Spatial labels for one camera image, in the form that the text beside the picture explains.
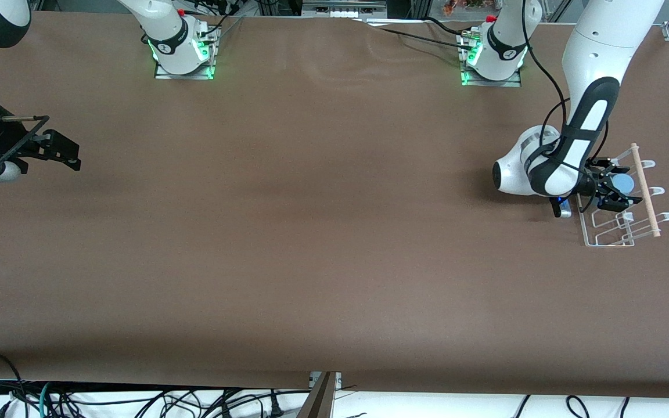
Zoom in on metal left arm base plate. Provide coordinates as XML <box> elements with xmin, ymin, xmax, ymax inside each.
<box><xmin>460</xmin><ymin>30</ymin><xmax>523</xmax><ymax>88</ymax></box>

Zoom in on wooden table post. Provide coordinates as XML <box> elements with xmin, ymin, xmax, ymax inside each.
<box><xmin>296</xmin><ymin>372</ymin><xmax>339</xmax><ymax>418</ymax></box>

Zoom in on orange background clutter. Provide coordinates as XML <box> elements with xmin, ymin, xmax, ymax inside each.
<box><xmin>443</xmin><ymin>0</ymin><xmax>501</xmax><ymax>15</ymax></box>

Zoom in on clear wire cup rack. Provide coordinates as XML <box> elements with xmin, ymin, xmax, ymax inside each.
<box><xmin>577</xmin><ymin>143</ymin><xmax>669</xmax><ymax>248</ymax></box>

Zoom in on teal floor cable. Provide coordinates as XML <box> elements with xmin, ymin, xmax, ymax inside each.
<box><xmin>38</xmin><ymin>381</ymin><xmax>54</xmax><ymax>418</ymax></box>

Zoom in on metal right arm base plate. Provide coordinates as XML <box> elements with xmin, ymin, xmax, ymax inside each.
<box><xmin>154</xmin><ymin>24</ymin><xmax>218</xmax><ymax>81</ymax></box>

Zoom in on brown table cover sheet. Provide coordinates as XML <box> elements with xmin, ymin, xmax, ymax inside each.
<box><xmin>0</xmin><ymin>12</ymin><xmax>669</xmax><ymax>401</ymax></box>

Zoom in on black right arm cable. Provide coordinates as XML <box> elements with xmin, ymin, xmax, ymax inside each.
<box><xmin>0</xmin><ymin>49</ymin><xmax>51</xmax><ymax>170</ymax></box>

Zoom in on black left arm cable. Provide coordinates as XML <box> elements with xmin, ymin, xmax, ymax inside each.
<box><xmin>519</xmin><ymin>0</ymin><xmax>611</xmax><ymax>214</ymax></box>

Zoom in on short black table cable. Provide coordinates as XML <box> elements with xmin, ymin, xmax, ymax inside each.
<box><xmin>422</xmin><ymin>16</ymin><xmax>470</xmax><ymax>38</ymax></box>

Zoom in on black cable with plug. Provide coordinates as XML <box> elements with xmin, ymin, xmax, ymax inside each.
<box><xmin>218</xmin><ymin>390</ymin><xmax>286</xmax><ymax>418</ymax></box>

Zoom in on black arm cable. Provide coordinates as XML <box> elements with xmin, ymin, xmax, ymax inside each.
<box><xmin>519</xmin><ymin>0</ymin><xmax>611</xmax><ymax>214</ymax></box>
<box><xmin>0</xmin><ymin>49</ymin><xmax>51</xmax><ymax>170</ymax></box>

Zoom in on long black table cable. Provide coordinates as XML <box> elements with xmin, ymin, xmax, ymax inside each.
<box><xmin>364</xmin><ymin>20</ymin><xmax>474</xmax><ymax>48</ymax></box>

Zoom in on white power strip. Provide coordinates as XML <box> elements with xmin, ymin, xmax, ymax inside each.
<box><xmin>302</xmin><ymin>0</ymin><xmax>387</xmax><ymax>19</ymax></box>

